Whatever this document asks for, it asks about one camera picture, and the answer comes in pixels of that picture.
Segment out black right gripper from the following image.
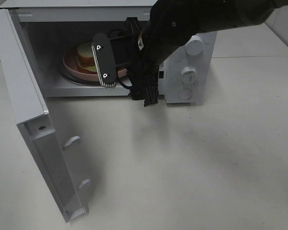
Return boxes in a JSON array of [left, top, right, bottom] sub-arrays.
[[108, 17, 164, 107]]

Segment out white timer knob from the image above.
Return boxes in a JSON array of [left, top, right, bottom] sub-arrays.
[[181, 66, 198, 84]]

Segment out round white door button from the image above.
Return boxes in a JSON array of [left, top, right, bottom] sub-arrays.
[[178, 89, 192, 100]]

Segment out toy sandwich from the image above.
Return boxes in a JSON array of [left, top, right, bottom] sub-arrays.
[[76, 42, 97, 74]]

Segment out pink round plate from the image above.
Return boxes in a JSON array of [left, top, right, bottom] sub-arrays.
[[62, 45, 128, 81]]

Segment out white microwave door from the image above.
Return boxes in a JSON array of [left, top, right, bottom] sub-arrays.
[[0, 9, 87, 222]]

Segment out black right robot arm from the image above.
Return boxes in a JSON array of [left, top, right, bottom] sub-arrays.
[[111, 0, 288, 106]]

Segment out upper white power knob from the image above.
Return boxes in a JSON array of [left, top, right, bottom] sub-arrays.
[[184, 34, 204, 56]]

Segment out white microwave oven body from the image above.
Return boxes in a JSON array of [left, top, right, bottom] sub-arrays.
[[0, 0, 216, 104]]

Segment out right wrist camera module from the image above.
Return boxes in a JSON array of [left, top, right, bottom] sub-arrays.
[[92, 33, 118, 88]]

